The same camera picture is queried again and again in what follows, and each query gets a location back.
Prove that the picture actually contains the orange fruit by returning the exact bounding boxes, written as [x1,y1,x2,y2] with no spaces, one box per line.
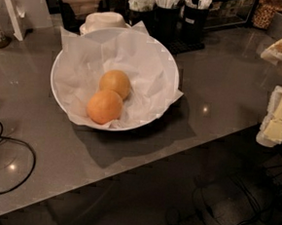
[86,90,123,125]
[99,69,130,99]

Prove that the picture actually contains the large white bowl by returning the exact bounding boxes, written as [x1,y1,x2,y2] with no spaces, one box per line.
[47,21,185,136]

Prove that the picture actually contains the jar of nuts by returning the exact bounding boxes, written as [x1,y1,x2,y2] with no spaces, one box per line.
[252,0,276,29]

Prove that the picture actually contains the black cup with packets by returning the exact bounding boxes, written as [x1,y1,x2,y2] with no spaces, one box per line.
[181,0,212,44]

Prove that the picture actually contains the black cup with sticks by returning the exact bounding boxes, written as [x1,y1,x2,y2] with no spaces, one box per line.
[154,0,181,44]

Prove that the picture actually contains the black cup with napkins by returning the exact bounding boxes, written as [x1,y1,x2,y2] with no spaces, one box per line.
[128,0,156,32]

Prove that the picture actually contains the white crumpled paper liner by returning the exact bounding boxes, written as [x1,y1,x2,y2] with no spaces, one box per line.
[51,15,190,135]

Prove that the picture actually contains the white board stand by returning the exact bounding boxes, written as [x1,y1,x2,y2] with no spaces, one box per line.
[4,0,26,42]

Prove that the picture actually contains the black floor cables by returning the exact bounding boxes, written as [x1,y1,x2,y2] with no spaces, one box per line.
[143,150,282,225]

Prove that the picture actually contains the black cable on table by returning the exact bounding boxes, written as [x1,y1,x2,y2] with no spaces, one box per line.
[0,115,40,199]

